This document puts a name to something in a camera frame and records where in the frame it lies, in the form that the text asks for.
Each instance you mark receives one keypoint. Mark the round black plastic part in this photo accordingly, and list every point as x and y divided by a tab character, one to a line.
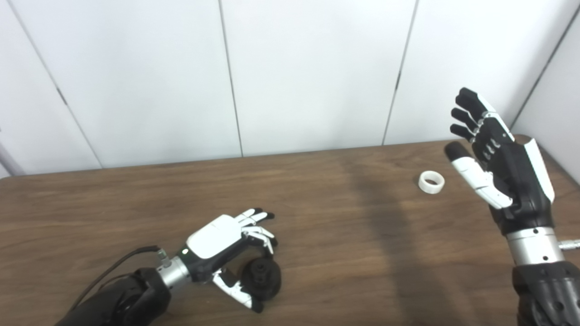
265	278

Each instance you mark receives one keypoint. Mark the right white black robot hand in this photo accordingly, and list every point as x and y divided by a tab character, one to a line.
516	181

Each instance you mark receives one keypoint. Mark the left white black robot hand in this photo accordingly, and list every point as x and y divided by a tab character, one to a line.
213	235

